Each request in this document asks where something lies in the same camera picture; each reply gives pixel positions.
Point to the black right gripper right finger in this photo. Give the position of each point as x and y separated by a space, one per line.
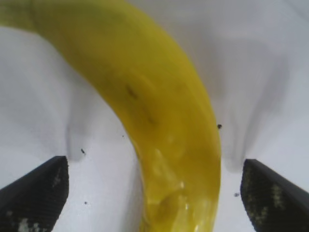
272 200

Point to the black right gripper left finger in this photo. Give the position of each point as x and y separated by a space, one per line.
33 200

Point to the yellow banana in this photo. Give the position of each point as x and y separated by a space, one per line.
144 96

